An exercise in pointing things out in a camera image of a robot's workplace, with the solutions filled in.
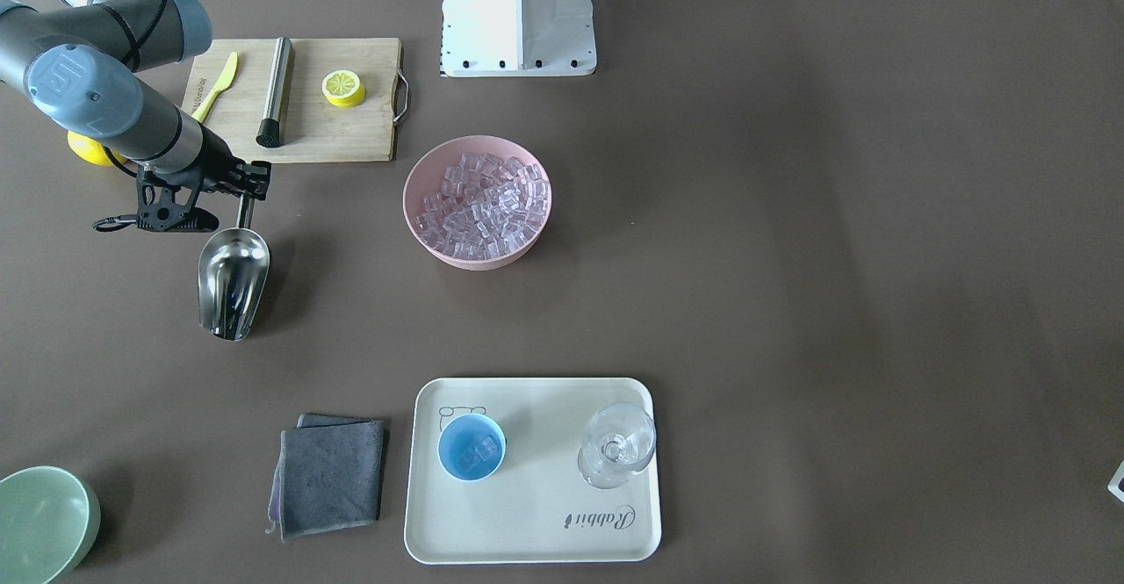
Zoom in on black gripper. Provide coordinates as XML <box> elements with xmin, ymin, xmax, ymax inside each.
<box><xmin>135</xmin><ymin>149</ymin><xmax>270</xmax><ymax>232</ymax></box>

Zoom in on steel ice scoop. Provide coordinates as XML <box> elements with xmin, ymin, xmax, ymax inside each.
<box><xmin>198</xmin><ymin>194</ymin><xmax>270</xmax><ymax>343</ymax></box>

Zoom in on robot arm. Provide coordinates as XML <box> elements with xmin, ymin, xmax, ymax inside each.
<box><xmin>1</xmin><ymin>0</ymin><xmax>270</xmax><ymax>232</ymax></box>

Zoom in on clear ice cubes pile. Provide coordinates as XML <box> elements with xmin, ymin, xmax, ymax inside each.
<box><xmin>407</xmin><ymin>152</ymin><xmax>551</xmax><ymax>263</ymax></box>

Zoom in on light blue cup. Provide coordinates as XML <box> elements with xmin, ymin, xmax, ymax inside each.
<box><xmin>437</xmin><ymin>416</ymin><xmax>507</xmax><ymax>481</ymax></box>

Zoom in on ice cubes in cup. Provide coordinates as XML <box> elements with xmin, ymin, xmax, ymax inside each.
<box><xmin>471</xmin><ymin>435</ymin><xmax>504</xmax><ymax>467</ymax></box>

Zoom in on lower yellow lemon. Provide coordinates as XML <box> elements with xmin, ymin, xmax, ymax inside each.
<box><xmin>67</xmin><ymin>131</ymin><xmax>125</xmax><ymax>165</ymax></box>

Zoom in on steel muddler black tip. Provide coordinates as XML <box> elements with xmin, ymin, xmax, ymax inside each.
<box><xmin>256</xmin><ymin>37</ymin><xmax>292</xmax><ymax>148</ymax></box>

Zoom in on yellow plastic knife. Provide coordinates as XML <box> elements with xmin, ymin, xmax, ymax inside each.
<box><xmin>192</xmin><ymin>52</ymin><xmax>241</xmax><ymax>124</ymax></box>

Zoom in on bamboo cutting board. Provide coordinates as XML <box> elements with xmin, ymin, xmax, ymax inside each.
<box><xmin>182</xmin><ymin>37</ymin><xmax>408</xmax><ymax>164</ymax></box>

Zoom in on half lemon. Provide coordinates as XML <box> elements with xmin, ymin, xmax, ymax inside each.
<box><xmin>321</xmin><ymin>70</ymin><xmax>366</xmax><ymax>108</ymax></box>

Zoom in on pink bowl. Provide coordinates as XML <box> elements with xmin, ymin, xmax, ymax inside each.
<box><xmin>402</xmin><ymin>135</ymin><xmax>553</xmax><ymax>270</ymax></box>

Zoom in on grey folded cloth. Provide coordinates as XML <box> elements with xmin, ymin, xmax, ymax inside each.
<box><xmin>266</xmin><ymin>413</ymin><xmax>388</xmax><ymax>541</ymax></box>

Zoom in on mint green bowl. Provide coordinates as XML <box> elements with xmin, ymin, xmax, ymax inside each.
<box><xmin>1</xmin><ymin>465</ymin><xmax>101</xmax><ymax>583</ymax></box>

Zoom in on beige serving tray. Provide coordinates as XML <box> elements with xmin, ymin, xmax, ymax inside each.
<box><xmin>404</xmin><ymin>377</ymin><xmax>662</xmax><ymax>565</ymax></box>

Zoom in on clear wine glass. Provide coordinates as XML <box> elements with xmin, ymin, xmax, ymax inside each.
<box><xmin>577</xmin><ymin>401</ymin><xmax>658</xmax><ymax>489</ymax></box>

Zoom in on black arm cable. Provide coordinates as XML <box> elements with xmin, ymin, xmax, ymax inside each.
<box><xmin>92</xmin><ymin>0</ymin><xmax>181</xmax><ymax>234</ymax></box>

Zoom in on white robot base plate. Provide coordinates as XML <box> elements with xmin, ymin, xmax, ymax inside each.
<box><xmin>439</xmin><ymin>0</ymin><xmax>598</xmax><ymax>77</ymax></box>

